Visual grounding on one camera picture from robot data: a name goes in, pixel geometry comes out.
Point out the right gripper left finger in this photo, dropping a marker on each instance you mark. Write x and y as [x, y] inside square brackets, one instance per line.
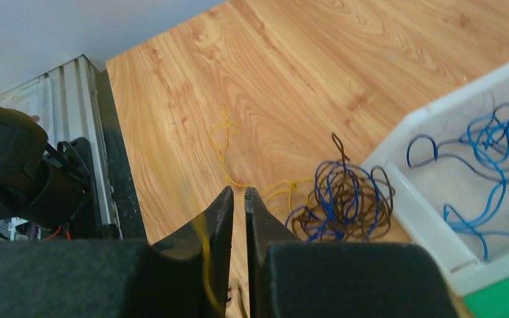
[196, 261]

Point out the green plastic bin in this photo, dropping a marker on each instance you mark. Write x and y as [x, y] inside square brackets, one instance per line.
[492, 301]

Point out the white plastic bin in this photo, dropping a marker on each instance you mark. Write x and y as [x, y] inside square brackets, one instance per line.
[449, 165]

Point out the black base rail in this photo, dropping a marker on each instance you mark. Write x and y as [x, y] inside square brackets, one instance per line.
[76, 109]

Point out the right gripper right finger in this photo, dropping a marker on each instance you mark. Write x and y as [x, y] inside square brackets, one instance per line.
[264, 233]

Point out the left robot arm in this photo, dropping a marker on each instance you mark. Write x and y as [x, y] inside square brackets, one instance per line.
[53, 187]

